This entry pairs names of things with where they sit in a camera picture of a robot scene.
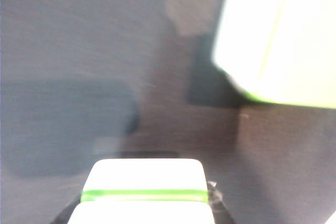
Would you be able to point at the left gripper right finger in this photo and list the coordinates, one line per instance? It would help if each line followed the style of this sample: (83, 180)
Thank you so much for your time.
(219, 208)

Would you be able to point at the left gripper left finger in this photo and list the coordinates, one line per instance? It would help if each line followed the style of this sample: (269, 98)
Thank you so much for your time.
(68, 212)

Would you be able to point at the green white mahjong tile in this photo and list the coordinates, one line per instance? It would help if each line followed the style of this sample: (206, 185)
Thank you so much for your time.
(307, 40)
(144, 174)
(141, 213)
(223, 37)

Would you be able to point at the black fabric table mat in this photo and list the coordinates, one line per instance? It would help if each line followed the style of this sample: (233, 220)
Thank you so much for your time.
(78, 37)

